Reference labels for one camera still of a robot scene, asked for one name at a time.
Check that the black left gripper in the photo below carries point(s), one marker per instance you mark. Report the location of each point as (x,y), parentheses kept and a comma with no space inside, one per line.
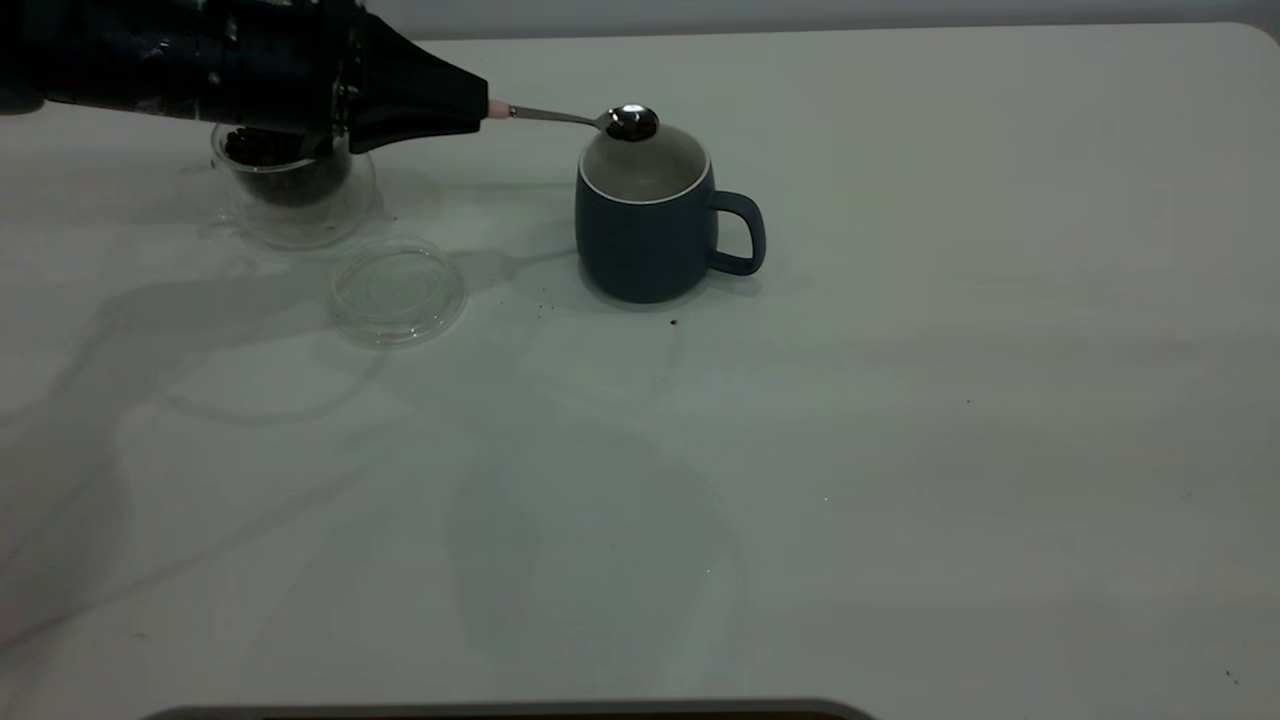
(280,65)

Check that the dark blue-grey ceramic mug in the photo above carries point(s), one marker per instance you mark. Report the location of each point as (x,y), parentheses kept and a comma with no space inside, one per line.
(640,250)

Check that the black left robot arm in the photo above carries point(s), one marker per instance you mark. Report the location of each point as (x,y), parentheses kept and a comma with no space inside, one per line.
(100,50)

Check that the dark coffee beans pile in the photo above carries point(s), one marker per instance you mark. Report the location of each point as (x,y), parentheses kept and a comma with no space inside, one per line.
(280,175)

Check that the clear round glass lid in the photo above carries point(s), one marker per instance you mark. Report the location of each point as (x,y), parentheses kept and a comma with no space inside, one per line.
(398,295)

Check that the clear double-wall glass cup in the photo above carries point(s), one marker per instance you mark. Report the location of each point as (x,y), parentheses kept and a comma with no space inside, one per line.
(300,222)

